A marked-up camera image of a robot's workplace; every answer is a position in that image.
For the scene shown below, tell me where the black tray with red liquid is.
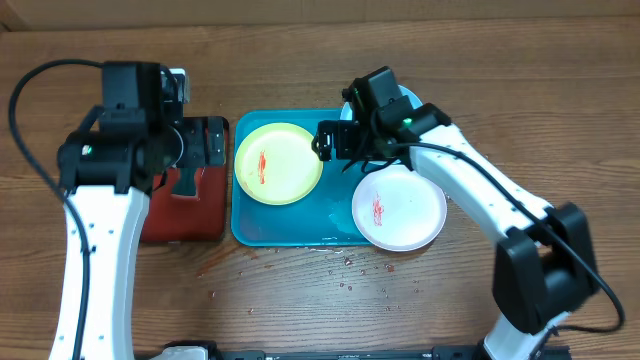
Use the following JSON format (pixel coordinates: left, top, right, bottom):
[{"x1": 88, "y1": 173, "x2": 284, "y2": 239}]
[{"x1": 141, "y1": 120, "x2": 229, "y2": 244}]

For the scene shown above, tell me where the white plate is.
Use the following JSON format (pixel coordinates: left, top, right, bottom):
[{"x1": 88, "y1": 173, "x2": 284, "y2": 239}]
[{"x1": 352, "y1": 165, "x2": 447, "y2": 252}]

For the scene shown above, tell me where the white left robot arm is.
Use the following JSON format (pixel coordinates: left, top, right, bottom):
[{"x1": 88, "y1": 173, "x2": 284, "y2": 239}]
[{"x1": 50, "y1": 104, "x2": 229, "y2": 359}]

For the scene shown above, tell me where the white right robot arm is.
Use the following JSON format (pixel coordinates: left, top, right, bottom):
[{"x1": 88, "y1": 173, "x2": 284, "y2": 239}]
[{"x1": 311, "y1": 104, "x2": 600, "y2": 359}]

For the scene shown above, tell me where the pink and green sponge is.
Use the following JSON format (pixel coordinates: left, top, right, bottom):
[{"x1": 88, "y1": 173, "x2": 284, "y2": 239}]
[{"x1": 171, "y1": 168, "x2": 202, "y2": 197}]

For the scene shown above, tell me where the light blue plate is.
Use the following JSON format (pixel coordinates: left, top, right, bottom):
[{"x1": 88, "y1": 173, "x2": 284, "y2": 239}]
[{"x1": 340, "y1": 85, "x2": 423, "y2": 121}]

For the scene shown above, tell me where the yellow plate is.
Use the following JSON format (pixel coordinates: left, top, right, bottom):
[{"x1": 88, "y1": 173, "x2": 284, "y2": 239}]
[{"x1": 234, "y1": 123, "x2": 323, "y2": 205}]

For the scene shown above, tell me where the teal plastic tray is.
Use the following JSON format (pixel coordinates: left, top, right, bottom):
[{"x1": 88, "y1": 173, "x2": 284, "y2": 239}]
[{"x1": 230, "y1": 108, "x2": 381, "y2": 248}]

